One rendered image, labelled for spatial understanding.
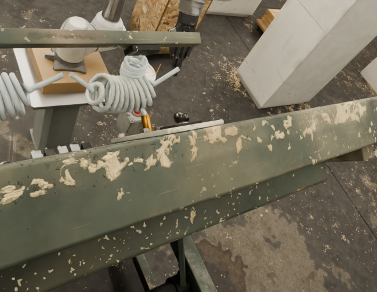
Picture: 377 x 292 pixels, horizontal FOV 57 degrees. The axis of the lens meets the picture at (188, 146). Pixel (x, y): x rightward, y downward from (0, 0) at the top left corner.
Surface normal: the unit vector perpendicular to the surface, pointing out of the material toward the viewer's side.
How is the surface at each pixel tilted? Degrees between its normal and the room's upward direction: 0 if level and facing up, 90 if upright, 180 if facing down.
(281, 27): 90
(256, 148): 30
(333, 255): 0
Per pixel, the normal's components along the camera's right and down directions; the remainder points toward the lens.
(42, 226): 0.57, -0.06
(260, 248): 0.41, -0.54
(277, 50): -0.81, 0.14
